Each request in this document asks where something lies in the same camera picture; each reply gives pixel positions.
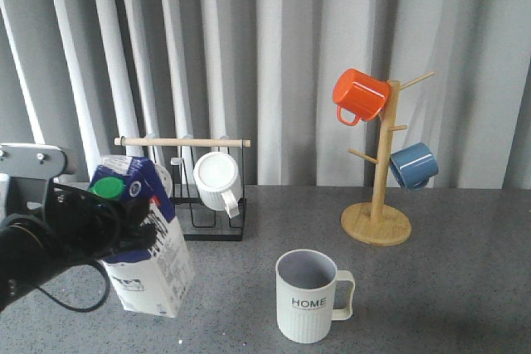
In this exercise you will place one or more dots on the orange enamel mug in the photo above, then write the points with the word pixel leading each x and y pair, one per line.
pixel 359 97

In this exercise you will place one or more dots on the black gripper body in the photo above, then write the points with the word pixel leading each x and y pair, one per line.
pixel 48 220

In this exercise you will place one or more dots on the blue white milk carton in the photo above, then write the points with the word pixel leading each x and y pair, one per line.
pixel 153 281

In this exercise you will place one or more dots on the blue enamel mug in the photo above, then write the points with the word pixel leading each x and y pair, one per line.
pixel 414 166

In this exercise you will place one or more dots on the black wire mug rack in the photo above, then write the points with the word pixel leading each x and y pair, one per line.
pixel 197 221

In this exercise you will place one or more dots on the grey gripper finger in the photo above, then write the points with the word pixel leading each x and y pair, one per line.
pixel 31 159

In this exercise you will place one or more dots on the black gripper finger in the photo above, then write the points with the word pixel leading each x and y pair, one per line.
pixel 134 233

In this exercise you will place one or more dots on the white HOME mug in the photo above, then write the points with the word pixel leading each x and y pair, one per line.
pixel 305 285

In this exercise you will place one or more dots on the wooden mug tree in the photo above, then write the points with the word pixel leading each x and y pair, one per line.
pixel 374 222

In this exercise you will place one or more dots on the grey curtain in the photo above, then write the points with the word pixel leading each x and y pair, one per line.
pixel 80 73

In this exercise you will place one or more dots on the white ribbed mug on rack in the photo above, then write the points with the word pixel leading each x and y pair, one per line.
pixel 218 182

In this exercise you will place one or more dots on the white smiley mug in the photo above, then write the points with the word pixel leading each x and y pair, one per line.
pixel 165 178

